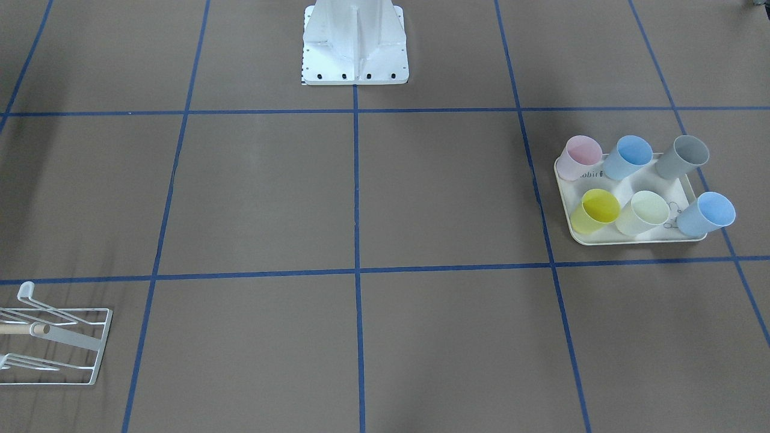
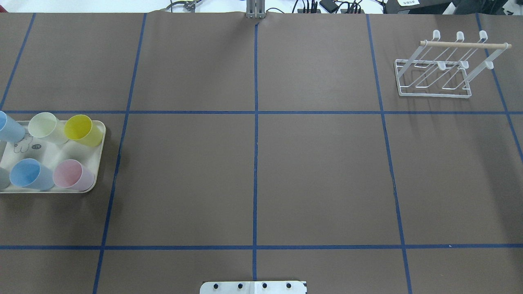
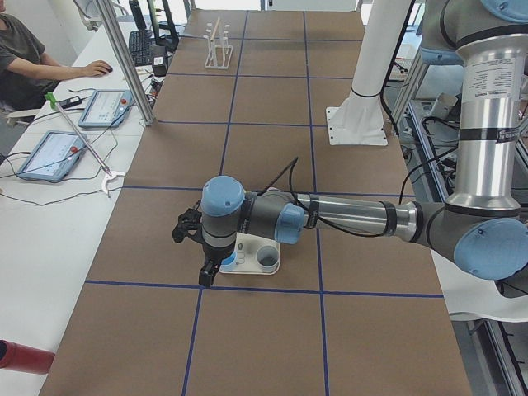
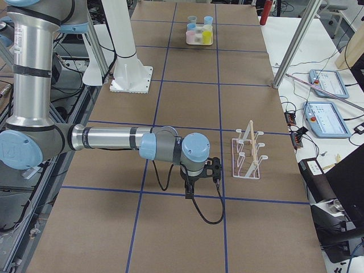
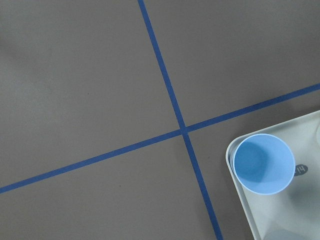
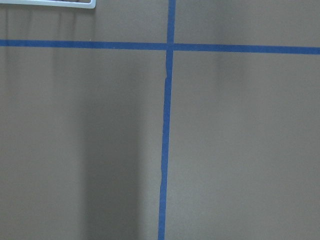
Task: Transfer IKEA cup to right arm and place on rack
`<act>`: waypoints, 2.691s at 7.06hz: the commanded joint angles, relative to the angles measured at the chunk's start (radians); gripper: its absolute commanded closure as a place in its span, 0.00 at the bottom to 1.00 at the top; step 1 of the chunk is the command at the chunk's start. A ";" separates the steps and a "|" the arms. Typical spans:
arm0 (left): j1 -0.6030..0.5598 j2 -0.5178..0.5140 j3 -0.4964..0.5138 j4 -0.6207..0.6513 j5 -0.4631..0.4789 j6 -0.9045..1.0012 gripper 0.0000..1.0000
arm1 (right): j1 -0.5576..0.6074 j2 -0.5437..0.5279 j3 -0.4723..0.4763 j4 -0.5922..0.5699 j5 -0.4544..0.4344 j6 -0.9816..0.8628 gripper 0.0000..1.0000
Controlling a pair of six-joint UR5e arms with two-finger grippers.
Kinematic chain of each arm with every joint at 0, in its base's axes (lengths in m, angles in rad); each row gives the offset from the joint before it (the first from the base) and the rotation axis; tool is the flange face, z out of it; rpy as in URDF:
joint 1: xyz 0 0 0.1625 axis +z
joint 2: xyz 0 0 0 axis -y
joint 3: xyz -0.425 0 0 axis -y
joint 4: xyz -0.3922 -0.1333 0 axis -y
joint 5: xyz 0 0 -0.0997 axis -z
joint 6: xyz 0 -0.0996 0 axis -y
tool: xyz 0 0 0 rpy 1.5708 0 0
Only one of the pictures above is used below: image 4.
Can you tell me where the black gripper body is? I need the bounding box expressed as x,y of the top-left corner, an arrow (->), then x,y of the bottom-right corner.
180,168 -> 195,199

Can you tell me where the pale cream plastic cup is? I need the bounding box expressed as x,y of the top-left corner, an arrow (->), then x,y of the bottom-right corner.
203,24 -> 213,32

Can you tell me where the light blue plastic cup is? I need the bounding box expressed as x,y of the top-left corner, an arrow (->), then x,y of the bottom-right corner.
204,16 -> 213,25

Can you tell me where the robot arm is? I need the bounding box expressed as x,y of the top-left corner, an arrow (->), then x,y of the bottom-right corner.
1,1 -> 213,199

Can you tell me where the pink plastic cup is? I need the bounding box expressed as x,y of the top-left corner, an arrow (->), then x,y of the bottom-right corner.
185,30 -> 196,45

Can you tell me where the yellow plastic cup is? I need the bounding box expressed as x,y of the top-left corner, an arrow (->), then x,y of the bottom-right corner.
202,31 -> 213,45

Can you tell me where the grey plastic cup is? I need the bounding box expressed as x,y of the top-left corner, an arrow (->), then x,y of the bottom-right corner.
187,15 -> 197,24

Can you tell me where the black box device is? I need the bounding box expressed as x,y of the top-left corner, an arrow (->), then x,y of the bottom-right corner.
298,158 -> 337,202

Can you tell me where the cream serving tray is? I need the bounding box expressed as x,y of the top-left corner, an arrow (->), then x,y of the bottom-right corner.
192,24 -> 213,46

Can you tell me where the near teach pendant tablet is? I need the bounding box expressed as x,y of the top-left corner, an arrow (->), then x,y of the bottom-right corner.
303,101 -> 351,139

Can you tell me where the teach pendant tablet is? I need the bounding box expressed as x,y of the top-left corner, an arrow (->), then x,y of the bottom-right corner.
303,101 -> 351,139
309,69 -> 349,99

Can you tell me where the black monitor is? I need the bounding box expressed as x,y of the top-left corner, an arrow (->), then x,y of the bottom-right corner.
326,145 -> 363,228

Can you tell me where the far teach pendant tablet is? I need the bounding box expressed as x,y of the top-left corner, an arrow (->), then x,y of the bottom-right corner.
309,69 -> 349,99

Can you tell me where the metal reacher grabber stick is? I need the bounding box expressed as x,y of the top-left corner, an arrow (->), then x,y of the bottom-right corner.
285,73 -> 364,112

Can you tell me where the red bottle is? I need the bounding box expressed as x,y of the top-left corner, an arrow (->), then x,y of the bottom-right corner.
259,0 -> 274,26

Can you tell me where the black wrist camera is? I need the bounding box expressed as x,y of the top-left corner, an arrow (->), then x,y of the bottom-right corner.
204,157 -> 222,184

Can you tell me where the black camera cable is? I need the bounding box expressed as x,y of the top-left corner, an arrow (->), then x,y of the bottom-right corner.
152,160 -> 225,225

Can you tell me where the white wire cup rack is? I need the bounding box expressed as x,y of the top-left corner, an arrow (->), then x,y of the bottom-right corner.
231,120 -> 268,179

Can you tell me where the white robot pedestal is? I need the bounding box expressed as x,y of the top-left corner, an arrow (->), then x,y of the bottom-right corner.
102,0 -> 153,93

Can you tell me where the aluminium frame post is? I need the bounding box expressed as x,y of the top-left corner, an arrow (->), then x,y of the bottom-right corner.
272,0 -> 322,89

